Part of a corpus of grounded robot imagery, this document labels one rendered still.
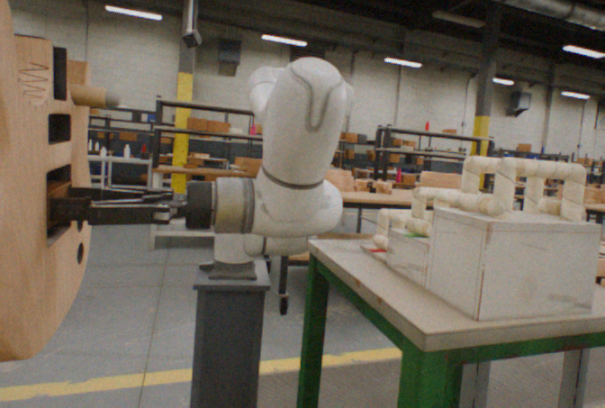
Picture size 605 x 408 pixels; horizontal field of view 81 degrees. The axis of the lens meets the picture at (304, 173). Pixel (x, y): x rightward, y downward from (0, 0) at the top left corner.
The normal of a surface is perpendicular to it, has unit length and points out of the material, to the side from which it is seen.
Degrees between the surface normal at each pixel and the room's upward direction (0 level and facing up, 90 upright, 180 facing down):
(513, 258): 90
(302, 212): 114
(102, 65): 90
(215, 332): 90
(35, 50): 92
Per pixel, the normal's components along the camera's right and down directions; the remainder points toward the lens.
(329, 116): 0.49, 0.40
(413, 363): -0.95, -0.07
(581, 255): 0.29, 0.07
